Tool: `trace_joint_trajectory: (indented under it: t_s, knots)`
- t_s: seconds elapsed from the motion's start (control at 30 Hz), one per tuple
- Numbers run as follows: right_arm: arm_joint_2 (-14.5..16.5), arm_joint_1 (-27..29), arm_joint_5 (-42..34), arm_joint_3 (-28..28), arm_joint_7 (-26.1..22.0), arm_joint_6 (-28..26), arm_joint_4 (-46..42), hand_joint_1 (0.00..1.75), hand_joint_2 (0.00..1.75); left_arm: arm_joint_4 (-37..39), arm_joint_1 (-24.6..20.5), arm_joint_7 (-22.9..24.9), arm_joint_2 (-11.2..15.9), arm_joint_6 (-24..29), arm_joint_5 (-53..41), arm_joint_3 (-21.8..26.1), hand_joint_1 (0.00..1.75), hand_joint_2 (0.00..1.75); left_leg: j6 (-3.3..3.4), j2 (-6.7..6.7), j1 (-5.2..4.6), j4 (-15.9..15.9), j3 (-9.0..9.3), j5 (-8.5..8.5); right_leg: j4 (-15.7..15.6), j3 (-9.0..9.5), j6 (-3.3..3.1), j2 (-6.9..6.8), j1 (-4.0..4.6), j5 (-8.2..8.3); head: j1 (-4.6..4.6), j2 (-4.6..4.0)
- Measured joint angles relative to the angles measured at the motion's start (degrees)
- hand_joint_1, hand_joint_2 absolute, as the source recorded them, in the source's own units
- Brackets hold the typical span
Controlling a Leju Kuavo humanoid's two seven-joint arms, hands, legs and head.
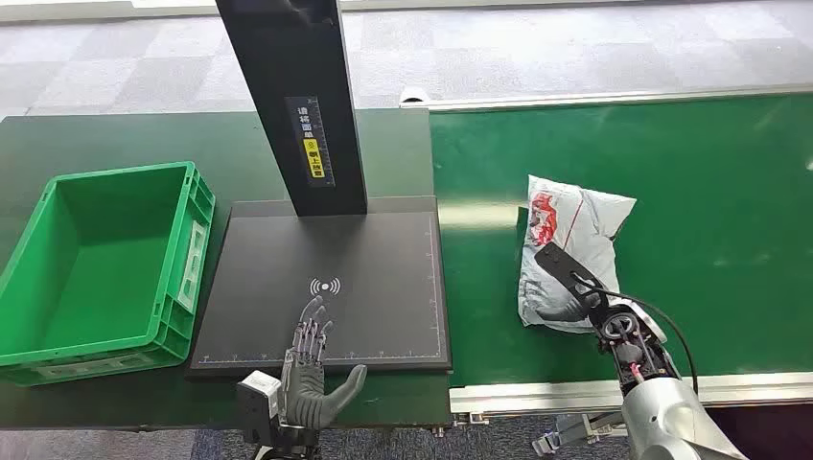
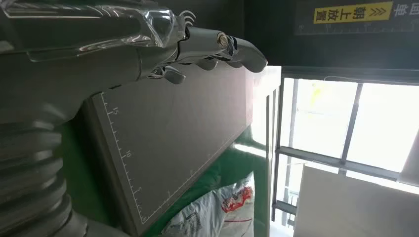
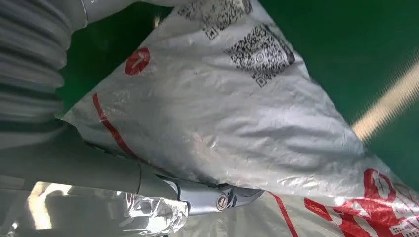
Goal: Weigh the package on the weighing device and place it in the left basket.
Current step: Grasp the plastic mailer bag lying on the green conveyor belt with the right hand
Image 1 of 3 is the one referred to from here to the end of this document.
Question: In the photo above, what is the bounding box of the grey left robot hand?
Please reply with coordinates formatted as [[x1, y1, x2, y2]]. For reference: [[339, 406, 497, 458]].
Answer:
[[278, 295, 369, 433]]

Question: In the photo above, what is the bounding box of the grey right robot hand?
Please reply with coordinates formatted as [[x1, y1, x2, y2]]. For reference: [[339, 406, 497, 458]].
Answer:
[[533, 241, 609, 324]]

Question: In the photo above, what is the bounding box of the white mailer bag red print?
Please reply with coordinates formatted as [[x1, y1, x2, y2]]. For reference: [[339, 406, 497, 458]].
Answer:
[[517, 174, 638, 335]]

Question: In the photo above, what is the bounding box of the black weighing device with column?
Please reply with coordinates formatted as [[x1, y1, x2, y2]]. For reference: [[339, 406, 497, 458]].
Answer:
[[185, 0, 453, 380]]

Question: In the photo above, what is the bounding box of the green plastic crate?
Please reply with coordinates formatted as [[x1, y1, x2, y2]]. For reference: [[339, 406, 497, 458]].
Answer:
[[0, 161, 217, 387]]

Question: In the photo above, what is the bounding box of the black yellow label sticker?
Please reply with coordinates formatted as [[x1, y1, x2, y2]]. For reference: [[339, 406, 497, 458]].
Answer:
[[284, 95, 337, 189]]

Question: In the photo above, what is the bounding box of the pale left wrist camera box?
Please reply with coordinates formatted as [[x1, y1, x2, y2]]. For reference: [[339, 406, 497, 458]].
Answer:
[[235, 370, 283, 446]]

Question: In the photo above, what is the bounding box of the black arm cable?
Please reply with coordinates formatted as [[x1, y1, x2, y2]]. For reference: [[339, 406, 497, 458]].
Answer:
[[573, 272, 701, 396]]

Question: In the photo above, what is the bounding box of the aluminium conveyor side rail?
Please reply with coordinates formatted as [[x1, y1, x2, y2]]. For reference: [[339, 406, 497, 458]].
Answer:
[[400, 83, 813, 113], [449, 370, 813, 418]]

